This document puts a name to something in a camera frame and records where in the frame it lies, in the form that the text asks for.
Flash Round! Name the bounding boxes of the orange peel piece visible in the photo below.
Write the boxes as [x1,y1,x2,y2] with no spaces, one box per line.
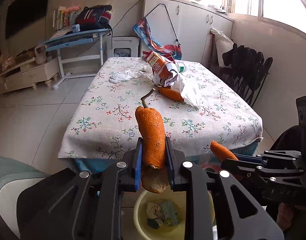
[210,140,238,162]
[157,87,184,102]

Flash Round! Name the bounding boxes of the orange peel with stem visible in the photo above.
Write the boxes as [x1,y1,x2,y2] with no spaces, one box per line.
[135,88,168,193]

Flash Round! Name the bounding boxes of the large white paper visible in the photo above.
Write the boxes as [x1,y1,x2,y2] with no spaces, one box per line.
[171,61,202,109]

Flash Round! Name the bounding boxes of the white plastic bag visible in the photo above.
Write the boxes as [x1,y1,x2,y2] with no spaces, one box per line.
[109,70,146,83]

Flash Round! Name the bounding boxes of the yellow trash bin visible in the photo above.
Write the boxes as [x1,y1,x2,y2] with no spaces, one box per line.
[132,189,215,240]

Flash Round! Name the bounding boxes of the teal white sofa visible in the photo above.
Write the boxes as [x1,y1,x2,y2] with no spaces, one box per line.
[0,156,49,239]

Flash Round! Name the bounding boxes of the floral tablecloth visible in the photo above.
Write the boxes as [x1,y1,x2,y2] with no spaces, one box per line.
[58,57,263,160]

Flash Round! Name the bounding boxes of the black folding chairs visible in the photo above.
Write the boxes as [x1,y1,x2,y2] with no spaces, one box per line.
[219,43,273,107]

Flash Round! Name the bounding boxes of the white TV cabinet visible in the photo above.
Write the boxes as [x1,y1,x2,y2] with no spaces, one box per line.
[0,58,59,94]

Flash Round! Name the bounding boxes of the orange snack bag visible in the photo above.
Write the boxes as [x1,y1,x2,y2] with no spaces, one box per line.
[142,50,178,88]

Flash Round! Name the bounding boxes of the pink kettlebell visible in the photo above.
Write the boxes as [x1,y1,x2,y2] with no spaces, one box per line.
[34,44,47,65]

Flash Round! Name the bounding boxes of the white plastic stool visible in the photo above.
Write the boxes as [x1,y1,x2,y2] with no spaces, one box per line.
[110,36,139,57]

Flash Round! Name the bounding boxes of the blue study desk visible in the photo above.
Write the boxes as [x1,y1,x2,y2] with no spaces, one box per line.
[40,29,112,90]

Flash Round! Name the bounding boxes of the white cupboard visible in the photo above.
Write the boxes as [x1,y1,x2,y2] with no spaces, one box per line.
[143,0,234,67]

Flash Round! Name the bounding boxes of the colourful kite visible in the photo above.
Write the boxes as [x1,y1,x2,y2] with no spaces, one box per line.
[132,17,183,60]

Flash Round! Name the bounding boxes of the row of books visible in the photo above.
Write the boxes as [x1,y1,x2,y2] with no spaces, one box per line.
[52,6,81,31]

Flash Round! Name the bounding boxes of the dark backpack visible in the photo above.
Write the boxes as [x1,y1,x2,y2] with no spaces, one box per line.
[75,4,112,31]

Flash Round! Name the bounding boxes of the black television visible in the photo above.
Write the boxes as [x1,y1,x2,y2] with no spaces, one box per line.
[5,0,49,39]

